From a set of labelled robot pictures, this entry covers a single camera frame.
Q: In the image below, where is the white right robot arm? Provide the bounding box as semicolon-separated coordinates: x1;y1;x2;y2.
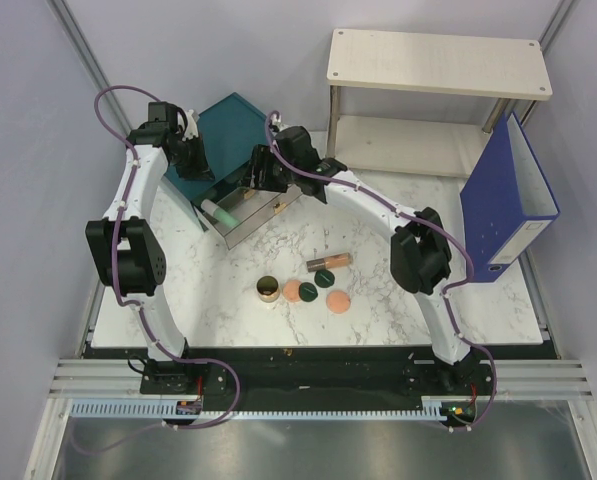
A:
242;124;475;394

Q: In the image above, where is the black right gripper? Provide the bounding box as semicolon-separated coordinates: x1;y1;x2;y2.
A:
237;144;299;194

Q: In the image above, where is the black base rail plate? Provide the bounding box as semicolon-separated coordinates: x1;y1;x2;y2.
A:
140;358;494;397

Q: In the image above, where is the beige two-tier shelf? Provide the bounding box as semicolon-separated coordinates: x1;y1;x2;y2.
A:
326;28;553;178

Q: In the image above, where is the gold round jar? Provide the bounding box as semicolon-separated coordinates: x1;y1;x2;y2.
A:
256;275;280;303

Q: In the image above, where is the mint green tube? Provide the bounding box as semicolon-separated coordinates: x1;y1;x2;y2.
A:
201;199;240;229

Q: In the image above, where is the dark green puff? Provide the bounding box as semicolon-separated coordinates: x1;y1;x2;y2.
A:
298;282;318;303
314;269;335;289

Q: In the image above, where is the dark green puff right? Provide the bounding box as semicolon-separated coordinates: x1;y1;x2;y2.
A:
314;269;335;289

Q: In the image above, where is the teal drawer organizer box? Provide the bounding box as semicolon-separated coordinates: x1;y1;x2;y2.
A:
163;93;266;230

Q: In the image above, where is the blue lever arch binder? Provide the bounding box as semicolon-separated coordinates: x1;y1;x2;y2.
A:
460;114;560;283

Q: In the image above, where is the peach sponge right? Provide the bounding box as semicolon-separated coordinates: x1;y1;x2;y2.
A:
326;290;351;314

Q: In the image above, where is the light blue cable duct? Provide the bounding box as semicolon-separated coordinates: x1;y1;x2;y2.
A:
70;395;479;419

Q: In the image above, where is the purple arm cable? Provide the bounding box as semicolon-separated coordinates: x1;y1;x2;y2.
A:
70;81;242;455
262;110;500;434

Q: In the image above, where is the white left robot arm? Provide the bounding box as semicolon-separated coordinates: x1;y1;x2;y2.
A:
85;100;214;395

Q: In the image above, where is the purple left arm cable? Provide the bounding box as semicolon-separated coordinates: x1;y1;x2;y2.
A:
70;81;242;455

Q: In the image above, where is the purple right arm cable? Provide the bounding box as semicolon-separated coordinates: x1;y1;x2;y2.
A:
262;110;500;434

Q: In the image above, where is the peach sponge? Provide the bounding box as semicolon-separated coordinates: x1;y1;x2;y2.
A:
326;290;351;314
282;279;301;303

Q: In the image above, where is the peach sponge left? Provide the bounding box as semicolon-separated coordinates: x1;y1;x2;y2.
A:
282;279;301;303

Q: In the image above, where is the dark green puff left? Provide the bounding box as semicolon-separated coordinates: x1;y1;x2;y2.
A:
298;282;318;303

